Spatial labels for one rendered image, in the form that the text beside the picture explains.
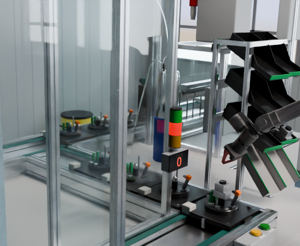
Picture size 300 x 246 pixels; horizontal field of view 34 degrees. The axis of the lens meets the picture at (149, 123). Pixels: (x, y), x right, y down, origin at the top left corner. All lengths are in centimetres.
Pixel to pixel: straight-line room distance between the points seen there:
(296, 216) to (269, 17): 337
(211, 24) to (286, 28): 59
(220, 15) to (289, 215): 142
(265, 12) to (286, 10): 192
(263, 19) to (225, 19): 231
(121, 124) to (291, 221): 134
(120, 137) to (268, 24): 439
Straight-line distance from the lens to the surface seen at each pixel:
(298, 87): 537
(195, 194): 225
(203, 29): 331
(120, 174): 122
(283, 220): 235
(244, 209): 214
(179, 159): 194
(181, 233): 201
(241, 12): 324
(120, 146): 120
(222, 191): 206
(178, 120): 189
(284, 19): 360
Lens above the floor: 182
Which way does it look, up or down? 14 degrees down
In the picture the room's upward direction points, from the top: 2 degrees clockwise
